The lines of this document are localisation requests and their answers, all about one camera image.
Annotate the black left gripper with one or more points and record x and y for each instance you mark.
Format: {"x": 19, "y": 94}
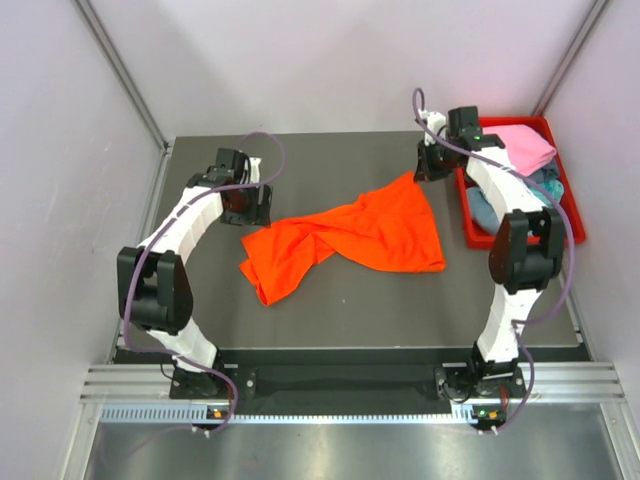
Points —
{"x": 257, "y": 214}

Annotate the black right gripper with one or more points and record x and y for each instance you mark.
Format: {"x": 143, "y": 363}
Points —
{"x": 423, "y": 172}

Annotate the orange t-shirt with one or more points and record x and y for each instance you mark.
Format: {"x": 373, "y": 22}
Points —
{"x": 391, "y": 229}

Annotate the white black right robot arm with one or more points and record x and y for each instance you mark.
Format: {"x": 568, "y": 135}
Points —
{"x": 528, "y": 247}

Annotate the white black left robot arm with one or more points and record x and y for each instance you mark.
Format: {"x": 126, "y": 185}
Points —
{"x": 154, "y": 292}

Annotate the blue-grey folded t-shirt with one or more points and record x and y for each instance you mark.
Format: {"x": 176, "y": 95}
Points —
{"x": 482, "y": 213}

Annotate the pink folded t-shirt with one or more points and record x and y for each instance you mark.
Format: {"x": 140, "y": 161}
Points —
{"x": 528, "y": 151}

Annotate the grey-blue folded t-shirt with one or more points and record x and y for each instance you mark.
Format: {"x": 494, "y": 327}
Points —
{"x": 546, "y": 173}

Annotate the teal folded t-shirt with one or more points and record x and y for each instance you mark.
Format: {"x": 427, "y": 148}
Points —
{"x": 554, "y": 188}

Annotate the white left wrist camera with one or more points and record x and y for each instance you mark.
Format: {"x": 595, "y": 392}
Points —
{"x": 251, "y": 173}

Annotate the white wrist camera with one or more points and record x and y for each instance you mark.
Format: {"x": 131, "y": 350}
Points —
{"x": 436, "y": 123}
{"x": 251, "y": 173}

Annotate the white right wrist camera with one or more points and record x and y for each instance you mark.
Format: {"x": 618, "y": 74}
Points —
{"x": 436, "y": 123}

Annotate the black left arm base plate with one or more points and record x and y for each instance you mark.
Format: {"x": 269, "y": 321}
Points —
{"x": 186, "y": 385}

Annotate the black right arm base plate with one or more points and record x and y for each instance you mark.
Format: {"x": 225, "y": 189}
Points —
{"x": 460, "y": 383}

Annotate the grey slotted cable duct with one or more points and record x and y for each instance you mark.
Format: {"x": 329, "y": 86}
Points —
{"x": 202, "y": 414}

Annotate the aluminium frame rail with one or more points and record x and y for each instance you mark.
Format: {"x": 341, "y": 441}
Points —
{"x": 554, "y": 382}

